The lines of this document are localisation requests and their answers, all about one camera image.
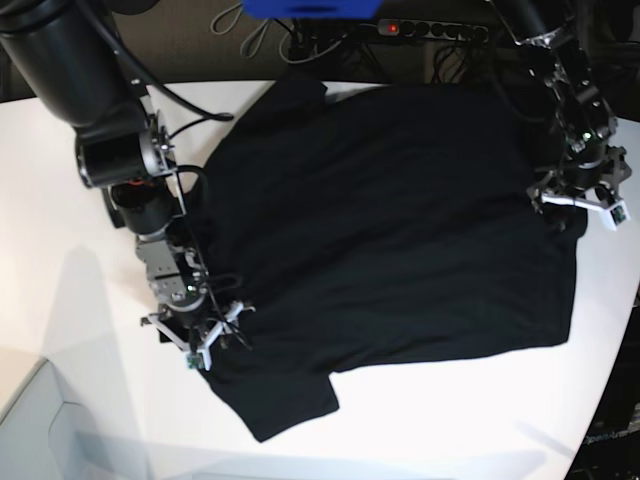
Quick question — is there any grey bin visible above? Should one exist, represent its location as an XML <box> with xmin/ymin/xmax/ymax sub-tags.
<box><xmin>1</xmin><ymin>360</ymin><xmax>153</xmax><ymax>479</ymax></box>

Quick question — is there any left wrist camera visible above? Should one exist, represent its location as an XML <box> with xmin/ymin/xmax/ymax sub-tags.
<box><xmin>603</xmin><ymin>200</ymin><xmax>629</xmax><ymax>231</ymax></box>

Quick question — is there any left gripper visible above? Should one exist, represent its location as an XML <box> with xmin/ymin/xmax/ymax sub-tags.
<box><xmin>529</xmin><ymin>147</ymin><xmax>631</xmax><ymax>233</ymax></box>

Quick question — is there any white cable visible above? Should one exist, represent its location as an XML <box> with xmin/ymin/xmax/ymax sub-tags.
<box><xmin>209</xmin><ymin>4</ymin><xmax>274</xmax><ymax>59</ymax></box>

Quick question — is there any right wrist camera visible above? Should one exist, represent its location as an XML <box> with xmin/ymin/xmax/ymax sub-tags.
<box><xmin>185</xmin><ymin>350</ymin><xmax>211</xmax><ymax>371</ymax></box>

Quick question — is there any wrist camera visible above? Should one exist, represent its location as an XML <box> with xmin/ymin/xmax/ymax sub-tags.
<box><xmin>603</xmin><ymin>200</ymin><xmax>629</xmax><ymax>231</ymax></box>
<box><xmin>185</xmin><ymin>350</ymin><xmax>211</xmax><ymax>371</ymax></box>

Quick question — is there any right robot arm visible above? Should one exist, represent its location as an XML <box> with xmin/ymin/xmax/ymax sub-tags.
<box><xmin>1</xmin><ymin>1</ymin><xmax>229</xmax><ymax>355</ymax></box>

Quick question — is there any blue box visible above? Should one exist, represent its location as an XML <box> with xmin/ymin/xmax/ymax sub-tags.
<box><xmin>242</xmin><ymin>0</ymin><xmax>383</xmax><ymax>19</ymax></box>

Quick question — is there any black t-shirt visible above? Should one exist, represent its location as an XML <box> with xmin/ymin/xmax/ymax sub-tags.
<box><xmin>202</xmin><ymin>81</ymin><xmax>587</xmax><ymax>442</ymax></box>

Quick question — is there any black power strip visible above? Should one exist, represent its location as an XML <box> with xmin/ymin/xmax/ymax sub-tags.
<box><xmin>376</xmin><ymin>19</ymin><xmax>490</xmax><ymax>43</ymax></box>

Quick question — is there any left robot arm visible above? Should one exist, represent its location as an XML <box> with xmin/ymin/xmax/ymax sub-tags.
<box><xmin>491</xmin><ymin>1</ymin><xmax>632</xmax><ymax>231</ymax></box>

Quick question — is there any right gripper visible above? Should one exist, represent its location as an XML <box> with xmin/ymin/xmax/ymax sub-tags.
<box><xmin>140</xmin><ymin>298</ymin><xmax>257</xmax><ymax>353</ymax></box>

